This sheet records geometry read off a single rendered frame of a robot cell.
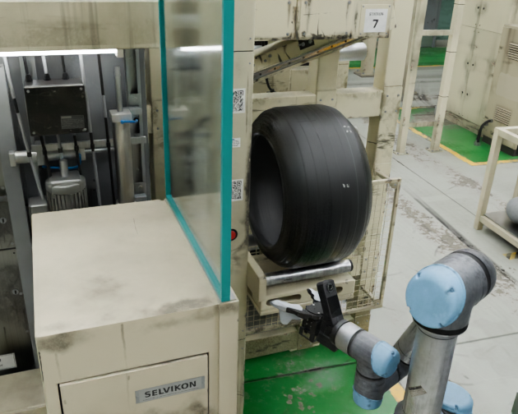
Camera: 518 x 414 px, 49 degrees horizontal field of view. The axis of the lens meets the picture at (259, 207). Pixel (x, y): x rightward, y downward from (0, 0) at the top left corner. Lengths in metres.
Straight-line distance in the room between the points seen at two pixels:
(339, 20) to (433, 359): 1.25
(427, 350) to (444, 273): 0.19
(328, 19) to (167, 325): 1.28
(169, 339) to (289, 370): 1.81
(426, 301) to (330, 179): 0.66
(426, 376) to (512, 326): 2.32
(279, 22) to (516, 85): 4.62
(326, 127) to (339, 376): 1.51
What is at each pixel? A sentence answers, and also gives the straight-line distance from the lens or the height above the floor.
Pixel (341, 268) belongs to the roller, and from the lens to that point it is 2.05.
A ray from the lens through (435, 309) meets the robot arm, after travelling 1.20.
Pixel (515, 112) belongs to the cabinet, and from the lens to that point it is 6.43.
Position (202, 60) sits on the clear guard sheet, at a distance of 1.15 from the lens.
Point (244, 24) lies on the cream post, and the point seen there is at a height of 1.73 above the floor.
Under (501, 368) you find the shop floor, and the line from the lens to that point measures 3.29.
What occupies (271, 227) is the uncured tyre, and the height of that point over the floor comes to 0.94.
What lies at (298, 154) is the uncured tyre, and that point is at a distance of 1.75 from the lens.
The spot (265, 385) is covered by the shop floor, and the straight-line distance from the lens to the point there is 2.89.
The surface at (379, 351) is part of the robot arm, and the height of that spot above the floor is 1.07.
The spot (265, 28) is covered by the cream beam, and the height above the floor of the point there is 1.68.
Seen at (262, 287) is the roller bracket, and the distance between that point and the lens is 1.90.
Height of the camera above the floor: 1.95
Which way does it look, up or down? 25 degrees down
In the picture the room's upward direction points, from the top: 2 degrees clockwise
